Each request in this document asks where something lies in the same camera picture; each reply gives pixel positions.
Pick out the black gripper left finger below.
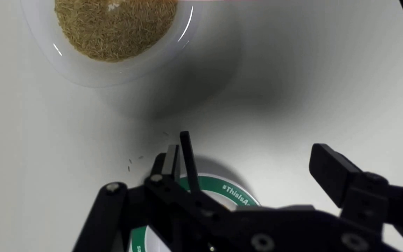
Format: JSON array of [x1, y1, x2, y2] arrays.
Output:
[[73, 144, 259, 252]]

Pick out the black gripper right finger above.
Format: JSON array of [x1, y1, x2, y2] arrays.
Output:
[[309, 143, 403, 252]]

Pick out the green rimmed bowl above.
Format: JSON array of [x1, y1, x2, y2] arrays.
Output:
[[129, 172, 262, 252]]

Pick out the white bowl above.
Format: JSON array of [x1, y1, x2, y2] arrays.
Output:
[[18, 0, 203, 90]]

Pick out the brown grain contents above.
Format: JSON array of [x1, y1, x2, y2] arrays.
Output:
[[53, 0, 180, 63]]

